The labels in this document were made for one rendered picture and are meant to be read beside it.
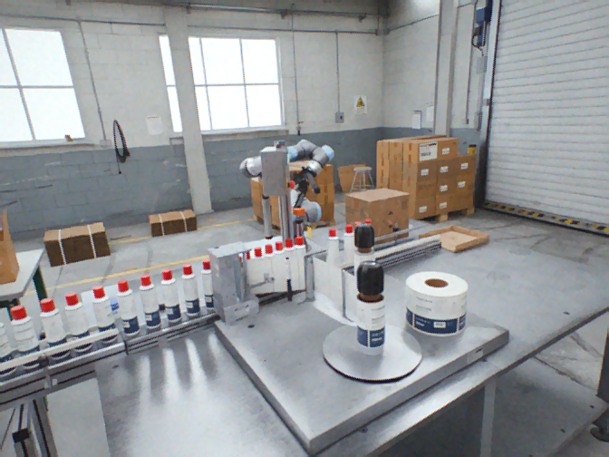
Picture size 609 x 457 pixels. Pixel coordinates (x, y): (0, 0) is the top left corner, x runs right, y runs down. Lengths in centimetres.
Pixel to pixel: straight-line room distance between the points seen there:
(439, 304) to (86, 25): 636
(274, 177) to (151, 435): 99
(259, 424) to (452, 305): 70
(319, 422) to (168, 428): 41
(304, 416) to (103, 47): 636
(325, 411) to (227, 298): 58
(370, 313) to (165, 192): 604
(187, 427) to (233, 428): 13
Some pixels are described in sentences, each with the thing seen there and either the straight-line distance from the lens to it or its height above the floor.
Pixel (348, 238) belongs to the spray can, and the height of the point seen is 103.
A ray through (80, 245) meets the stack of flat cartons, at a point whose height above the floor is 20.
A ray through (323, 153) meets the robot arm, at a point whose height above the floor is 141.
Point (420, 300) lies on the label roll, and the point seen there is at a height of 100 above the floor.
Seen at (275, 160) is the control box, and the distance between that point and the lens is 162.
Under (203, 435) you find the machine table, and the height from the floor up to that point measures 83.
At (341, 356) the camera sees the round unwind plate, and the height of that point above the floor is 89.
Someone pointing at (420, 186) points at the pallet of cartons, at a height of 58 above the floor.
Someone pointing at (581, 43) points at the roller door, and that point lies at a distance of 586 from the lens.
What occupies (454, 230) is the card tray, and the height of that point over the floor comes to 84.
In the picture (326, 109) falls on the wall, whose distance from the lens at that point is 784.
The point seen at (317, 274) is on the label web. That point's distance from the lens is 156.
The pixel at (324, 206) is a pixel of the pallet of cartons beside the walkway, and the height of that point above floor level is 35.
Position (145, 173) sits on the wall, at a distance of 693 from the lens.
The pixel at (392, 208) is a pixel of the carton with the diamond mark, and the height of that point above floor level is 105.
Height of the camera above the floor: 162
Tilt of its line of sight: 17 degrees down
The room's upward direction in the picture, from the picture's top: 3 degrees counter-clockwise
